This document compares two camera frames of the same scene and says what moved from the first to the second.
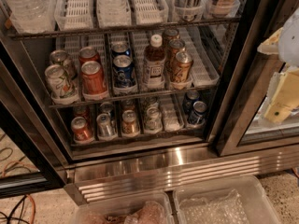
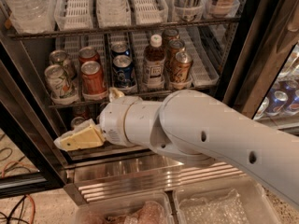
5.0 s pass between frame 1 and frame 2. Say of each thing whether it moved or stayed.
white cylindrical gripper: moved
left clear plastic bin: stayed
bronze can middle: stayed
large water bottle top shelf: stayed
